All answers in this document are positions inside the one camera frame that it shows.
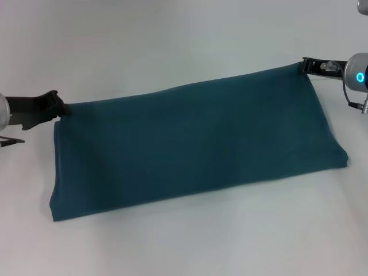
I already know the right gripper cable with plug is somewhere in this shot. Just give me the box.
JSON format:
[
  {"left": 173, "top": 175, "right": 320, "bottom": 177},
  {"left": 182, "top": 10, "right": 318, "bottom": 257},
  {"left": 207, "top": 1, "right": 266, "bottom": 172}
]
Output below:
[{"left": 321, "top": 61, "right": 368, "bottom": 114}]

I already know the dark red left gripper cable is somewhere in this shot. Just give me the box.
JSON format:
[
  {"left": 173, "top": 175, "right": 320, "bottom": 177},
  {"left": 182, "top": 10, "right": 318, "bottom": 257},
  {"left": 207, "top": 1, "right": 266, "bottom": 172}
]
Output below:
[{"left": 0, "top": 135, "right": 26, "bottom": 149}]

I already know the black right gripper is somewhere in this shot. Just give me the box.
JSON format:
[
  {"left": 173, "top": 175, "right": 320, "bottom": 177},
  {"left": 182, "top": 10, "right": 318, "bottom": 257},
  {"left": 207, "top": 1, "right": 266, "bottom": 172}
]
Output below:
[{"left": 301, "top": 56, "right": 350, "bottom": 81}]

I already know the teal blue shirt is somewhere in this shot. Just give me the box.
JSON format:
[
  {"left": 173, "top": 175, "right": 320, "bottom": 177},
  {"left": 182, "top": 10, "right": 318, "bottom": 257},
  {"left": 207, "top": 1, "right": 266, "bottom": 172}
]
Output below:
[{"left": 48, "top": 62, "right": 349, "bottom": 223}]

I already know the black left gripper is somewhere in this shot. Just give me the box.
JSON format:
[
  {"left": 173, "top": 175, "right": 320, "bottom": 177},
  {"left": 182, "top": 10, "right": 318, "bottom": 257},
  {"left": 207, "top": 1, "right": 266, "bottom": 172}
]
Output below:
[{"left": 5, "top": 90, "right": 72, "bottom": 131}]

